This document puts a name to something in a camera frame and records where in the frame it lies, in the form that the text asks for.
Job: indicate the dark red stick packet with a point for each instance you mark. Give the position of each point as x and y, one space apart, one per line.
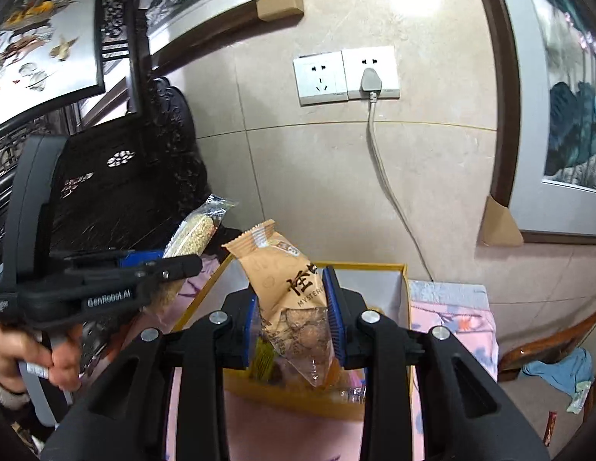
550 428

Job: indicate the dark carved wooden furniture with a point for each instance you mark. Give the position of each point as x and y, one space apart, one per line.
134 201

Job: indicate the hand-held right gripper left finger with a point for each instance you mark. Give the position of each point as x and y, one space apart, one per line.
250 331

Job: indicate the framed bird picture panel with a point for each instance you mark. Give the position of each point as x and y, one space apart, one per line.
38 33

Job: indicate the grey power plug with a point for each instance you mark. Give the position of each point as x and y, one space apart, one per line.
371 80

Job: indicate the clear sesame bar packet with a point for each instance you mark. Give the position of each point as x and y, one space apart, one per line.
197 233

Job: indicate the blue cloth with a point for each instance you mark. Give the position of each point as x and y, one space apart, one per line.
557 369

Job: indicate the person's left hand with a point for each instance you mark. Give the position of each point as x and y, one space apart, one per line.
19 343

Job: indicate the pink floral blanket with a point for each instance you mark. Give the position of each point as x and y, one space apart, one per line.
446 326

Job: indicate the green snack packet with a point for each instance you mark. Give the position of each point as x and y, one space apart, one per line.
264 360

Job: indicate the small green-white packet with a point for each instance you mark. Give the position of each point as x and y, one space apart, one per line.
580 397

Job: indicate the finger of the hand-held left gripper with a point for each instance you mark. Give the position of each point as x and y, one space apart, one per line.
134 258
175 269

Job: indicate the kraft paper cookie packet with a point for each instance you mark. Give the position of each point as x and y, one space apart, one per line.
288 297

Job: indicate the white wall socket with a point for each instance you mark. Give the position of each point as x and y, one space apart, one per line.
319 77
394 67

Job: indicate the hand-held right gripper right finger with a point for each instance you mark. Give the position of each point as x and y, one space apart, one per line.
335 321

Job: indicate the framed lotus painting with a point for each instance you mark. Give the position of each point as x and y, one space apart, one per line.
567 105

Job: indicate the yellow cardboard box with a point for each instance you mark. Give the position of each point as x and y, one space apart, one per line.
298 403

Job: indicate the wooden armchair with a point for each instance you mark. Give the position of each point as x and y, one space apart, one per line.
533 418

